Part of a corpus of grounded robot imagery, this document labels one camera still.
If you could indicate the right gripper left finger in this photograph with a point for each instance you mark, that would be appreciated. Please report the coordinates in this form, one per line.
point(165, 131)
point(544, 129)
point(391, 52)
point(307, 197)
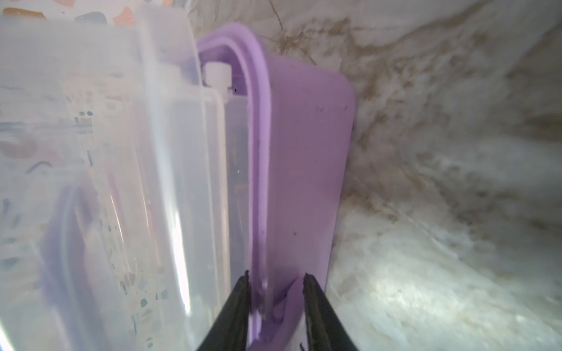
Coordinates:
point(229, 331)

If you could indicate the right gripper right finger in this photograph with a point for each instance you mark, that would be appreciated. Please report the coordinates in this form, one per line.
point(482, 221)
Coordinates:
point(323, 327)

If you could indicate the purple toolbox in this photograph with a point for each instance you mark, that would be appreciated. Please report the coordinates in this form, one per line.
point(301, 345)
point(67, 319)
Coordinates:
point(143, 171)

